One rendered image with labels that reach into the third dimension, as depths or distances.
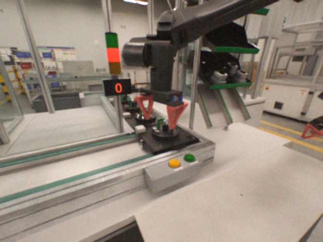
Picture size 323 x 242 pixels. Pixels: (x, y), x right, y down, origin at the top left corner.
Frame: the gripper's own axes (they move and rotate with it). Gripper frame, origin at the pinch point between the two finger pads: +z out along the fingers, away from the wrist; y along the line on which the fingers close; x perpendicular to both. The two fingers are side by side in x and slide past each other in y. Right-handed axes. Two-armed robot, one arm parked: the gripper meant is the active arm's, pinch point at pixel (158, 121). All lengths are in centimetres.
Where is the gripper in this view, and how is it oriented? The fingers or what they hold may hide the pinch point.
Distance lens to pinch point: 42.8
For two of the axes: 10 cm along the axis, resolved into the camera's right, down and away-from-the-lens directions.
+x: -6.7, 2.6, -7.0
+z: -0.5, 9.2, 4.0
